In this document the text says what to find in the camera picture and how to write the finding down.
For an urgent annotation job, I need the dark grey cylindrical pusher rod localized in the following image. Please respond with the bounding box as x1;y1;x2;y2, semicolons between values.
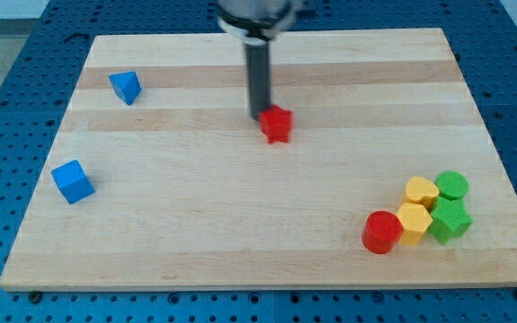
245;42;271;121

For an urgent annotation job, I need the blue cube block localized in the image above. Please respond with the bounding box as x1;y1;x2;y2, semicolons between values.
51;160;95;204

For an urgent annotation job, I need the light wooden board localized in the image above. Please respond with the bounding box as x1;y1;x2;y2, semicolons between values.
0;28;517;292

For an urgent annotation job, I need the green cylinder block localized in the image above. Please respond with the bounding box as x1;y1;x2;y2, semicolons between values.
434;170;469;200

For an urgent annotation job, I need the red star block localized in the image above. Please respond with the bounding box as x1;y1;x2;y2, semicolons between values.
258;105;294;144

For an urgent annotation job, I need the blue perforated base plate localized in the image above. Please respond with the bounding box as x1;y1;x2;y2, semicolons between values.
0;0;517;322

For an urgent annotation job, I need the blue triangular prism block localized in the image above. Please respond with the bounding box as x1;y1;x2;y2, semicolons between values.
109;71;142;106

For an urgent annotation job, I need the green star block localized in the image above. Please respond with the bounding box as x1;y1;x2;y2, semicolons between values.
427;196;473;245

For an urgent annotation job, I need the yellow hexagon block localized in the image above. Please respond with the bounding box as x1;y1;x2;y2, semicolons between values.
396;203;433;246

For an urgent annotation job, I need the yellow heart block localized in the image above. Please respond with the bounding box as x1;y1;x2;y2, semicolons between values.
403;176;440;210

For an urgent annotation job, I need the red cylinder block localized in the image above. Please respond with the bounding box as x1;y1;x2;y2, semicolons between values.
361;210;403;254

